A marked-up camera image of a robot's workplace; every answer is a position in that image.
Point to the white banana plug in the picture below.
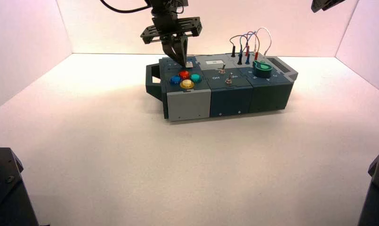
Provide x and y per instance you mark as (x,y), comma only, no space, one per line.
(264,53)
(254,48)

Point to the grey and teal control box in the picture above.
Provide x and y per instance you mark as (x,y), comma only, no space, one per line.
(229,99)

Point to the black banana plug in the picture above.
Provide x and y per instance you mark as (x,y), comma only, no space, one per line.
(239,60)
(233,51)

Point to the black robot base housing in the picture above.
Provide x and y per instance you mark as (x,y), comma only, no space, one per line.
(376,193)
(5,193)

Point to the black green rotary knob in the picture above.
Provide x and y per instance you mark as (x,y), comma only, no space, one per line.
(262,73)

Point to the red banana plug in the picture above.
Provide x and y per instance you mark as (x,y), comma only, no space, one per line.
(256,56)
(247,50)

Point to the small metal toggle switch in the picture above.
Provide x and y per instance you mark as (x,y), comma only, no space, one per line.
(228,80)
(222,70)

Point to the green round push button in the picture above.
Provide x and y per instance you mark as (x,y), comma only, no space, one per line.
(195,77)

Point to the blue banana plug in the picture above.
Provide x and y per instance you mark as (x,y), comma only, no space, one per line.
(240,50)
(247,60)

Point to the yellow round push button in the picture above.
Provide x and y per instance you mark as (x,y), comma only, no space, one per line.
(187,84)

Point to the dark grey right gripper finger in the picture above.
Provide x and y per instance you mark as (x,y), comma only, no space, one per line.
(315,7)
(331,3)

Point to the blue round push button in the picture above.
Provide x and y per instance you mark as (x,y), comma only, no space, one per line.
(175,80)

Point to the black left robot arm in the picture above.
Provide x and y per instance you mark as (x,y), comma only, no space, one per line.
(164,6)

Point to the white display screen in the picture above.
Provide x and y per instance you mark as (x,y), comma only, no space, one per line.
(213,62)

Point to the red round push button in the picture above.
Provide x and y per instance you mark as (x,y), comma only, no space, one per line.
(184,74)

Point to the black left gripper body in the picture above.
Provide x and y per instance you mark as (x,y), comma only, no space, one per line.
(167,29)

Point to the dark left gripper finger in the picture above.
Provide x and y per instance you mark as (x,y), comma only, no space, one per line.
(181,57)
(170,50)

